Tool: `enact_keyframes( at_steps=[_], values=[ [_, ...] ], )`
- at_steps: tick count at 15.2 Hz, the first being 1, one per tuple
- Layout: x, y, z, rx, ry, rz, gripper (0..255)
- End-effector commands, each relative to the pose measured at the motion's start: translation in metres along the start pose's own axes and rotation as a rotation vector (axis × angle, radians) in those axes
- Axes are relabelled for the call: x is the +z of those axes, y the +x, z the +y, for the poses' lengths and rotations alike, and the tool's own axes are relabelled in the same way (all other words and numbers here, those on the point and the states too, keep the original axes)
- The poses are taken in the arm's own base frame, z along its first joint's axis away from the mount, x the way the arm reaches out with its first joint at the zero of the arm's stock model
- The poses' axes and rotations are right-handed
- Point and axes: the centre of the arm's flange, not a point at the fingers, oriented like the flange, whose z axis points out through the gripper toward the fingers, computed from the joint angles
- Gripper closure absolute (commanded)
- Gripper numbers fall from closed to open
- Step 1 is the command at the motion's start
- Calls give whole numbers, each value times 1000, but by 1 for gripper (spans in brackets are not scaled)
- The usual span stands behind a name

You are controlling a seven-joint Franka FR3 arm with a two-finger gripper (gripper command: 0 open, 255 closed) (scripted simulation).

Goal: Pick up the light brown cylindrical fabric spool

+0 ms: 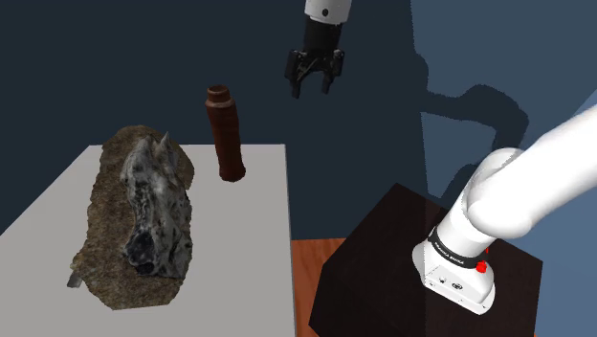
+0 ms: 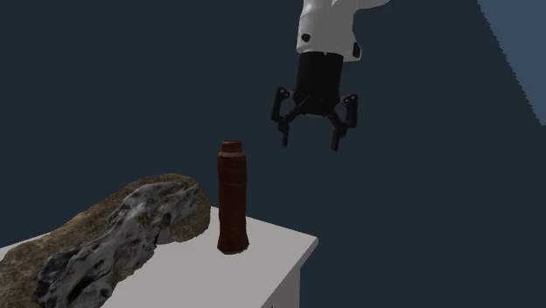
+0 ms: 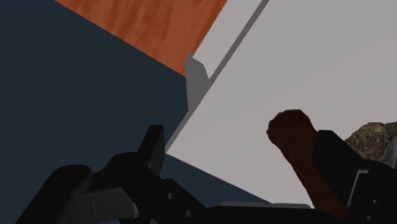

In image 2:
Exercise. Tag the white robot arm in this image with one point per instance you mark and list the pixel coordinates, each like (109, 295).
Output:
(326, 25)

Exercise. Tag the white cabinet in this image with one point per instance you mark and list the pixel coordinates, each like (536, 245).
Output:
(213, 273)

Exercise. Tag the grey mottled driftwood piece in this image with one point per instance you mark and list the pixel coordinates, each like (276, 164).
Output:
(128, 234)

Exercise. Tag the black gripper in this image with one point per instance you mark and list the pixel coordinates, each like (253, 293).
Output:
(319, 81)

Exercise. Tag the brown rough rock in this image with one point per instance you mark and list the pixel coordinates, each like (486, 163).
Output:
(85, 221)

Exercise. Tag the tall brown ribbed bottle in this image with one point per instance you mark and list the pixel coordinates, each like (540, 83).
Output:
(232, 200)

